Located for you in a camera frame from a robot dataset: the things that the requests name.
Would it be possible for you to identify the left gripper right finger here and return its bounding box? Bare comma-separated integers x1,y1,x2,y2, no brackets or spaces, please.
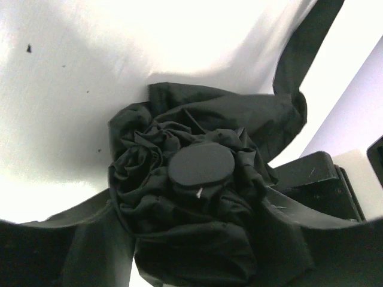
248,186,382,286

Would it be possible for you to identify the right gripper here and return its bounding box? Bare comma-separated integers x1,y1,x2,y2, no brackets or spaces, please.
275,139,382,221

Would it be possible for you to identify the black folding umbrella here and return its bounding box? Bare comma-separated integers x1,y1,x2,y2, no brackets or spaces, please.
108,1,343,286

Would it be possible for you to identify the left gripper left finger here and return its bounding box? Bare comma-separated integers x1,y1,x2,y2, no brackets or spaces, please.
1,190,135,286

